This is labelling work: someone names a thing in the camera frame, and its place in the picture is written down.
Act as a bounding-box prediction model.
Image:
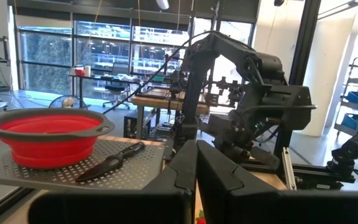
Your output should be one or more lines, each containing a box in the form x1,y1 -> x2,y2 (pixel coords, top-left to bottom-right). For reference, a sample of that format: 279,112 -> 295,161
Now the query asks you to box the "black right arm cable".
103,29 -> 217,115

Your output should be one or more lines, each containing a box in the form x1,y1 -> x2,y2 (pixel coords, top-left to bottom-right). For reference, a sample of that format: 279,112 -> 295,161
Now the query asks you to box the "black plastic knife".
75,141 -> 147,183

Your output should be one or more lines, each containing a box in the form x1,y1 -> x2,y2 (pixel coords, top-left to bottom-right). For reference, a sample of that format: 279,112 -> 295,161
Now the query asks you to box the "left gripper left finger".
142,139 -> 198,224

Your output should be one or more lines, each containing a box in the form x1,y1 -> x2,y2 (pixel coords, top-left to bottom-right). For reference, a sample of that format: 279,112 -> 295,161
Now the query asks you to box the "black office chair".
102,62 -> 131,110

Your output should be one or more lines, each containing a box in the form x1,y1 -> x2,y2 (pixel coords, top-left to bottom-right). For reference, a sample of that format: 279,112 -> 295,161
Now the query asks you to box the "black desk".
68,73 -> 136,108

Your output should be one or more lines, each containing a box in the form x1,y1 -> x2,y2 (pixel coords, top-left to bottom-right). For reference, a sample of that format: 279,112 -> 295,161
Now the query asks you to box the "grey perforated metal shelf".
0,136 -> 167,191

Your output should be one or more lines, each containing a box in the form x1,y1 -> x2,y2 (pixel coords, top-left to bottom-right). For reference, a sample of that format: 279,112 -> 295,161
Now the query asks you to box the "red collapsible bowl grey rim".
0,107 -> 116,170

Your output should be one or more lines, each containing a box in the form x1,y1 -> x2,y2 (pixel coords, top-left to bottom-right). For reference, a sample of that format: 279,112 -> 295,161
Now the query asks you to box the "round wire fan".
48,95 -> 89,110

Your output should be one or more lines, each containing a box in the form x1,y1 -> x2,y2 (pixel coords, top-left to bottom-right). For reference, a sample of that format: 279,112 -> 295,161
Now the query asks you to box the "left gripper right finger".
197,139 -> 280,224

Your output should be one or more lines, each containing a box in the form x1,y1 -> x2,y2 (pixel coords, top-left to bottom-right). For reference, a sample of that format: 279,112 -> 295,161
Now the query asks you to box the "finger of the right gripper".
253,148 -> 281,170
221,146 -> 252,162

